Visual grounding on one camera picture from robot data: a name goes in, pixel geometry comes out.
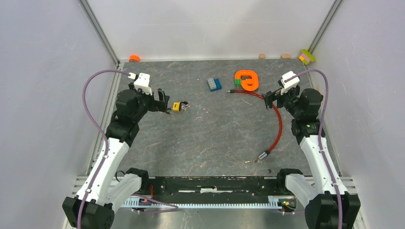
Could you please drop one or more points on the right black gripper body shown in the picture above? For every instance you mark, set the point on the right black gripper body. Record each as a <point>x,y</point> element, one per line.
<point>286,99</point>

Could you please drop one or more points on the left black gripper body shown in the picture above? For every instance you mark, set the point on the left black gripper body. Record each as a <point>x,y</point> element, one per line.
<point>152,105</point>

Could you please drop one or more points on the yellow black padlock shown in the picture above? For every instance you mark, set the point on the yellow black padlock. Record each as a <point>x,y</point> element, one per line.
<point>180,106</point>

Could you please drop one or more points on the small silver key bunch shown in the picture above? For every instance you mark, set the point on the small silver key bunch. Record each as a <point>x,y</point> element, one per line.
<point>253,160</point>

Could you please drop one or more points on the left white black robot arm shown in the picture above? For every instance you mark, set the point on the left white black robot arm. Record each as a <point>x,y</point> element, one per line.
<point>95,204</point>

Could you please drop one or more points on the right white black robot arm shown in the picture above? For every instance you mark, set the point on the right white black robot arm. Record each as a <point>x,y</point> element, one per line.
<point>328,204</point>

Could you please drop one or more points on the orange track on grey plate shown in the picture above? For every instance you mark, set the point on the orange track on grey plate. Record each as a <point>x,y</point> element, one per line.
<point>247,80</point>

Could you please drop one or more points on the green pink yellow brick stack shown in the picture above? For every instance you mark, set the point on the green pink yellow brick stack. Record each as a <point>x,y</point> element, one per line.
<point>306,57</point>

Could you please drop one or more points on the orange round cap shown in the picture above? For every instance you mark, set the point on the orange round cap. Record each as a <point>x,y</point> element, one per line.
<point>134,58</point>

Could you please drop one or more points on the grey blue brick stack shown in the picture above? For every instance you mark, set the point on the grey blue brick stack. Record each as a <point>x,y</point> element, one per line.
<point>214,84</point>

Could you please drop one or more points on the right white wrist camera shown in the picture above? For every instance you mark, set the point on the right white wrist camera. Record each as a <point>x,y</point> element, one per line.
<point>288,81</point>

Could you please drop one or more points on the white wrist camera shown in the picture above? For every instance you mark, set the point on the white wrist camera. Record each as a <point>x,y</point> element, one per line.
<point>142,81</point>
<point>288,81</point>

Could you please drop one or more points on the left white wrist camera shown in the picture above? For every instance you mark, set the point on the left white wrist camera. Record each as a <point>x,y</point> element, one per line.
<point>142,81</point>

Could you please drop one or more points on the light blue toothed cable duct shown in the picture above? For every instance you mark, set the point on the light blue toothed cable duct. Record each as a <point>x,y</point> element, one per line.
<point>270,203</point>

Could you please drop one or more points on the aluminium frame rails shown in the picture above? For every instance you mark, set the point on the aluminium frame rails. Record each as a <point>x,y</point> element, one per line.
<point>108,90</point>

